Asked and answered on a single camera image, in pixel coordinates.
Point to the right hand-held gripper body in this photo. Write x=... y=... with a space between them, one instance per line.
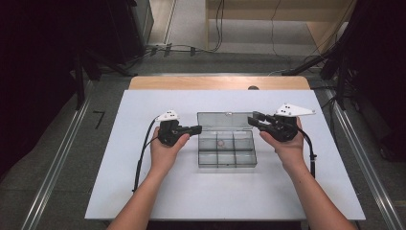
x=284 y=127

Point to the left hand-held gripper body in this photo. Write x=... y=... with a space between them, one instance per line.
x=169 y=132

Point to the clear grey plastic compartment box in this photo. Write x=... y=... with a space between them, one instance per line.
x=226 y=150

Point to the person's right hand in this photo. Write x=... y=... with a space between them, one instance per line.
x=288 y=150

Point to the person's left hand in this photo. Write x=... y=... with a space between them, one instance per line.
x=164 y=156

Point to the dark round table grommet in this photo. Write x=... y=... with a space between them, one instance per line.
x=253 y=87

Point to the wooden table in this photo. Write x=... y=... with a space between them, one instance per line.
x=207 y=83

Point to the black metal stand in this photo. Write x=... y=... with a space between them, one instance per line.
x=341 y=73

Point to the wooden cabinet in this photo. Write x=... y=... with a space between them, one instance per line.
x=255 y=12

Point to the dark equipment cabinet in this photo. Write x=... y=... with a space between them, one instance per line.
x=127 y=28

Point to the metal floor rail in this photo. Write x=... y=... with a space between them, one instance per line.
x=364 y=153
x=54 y=166

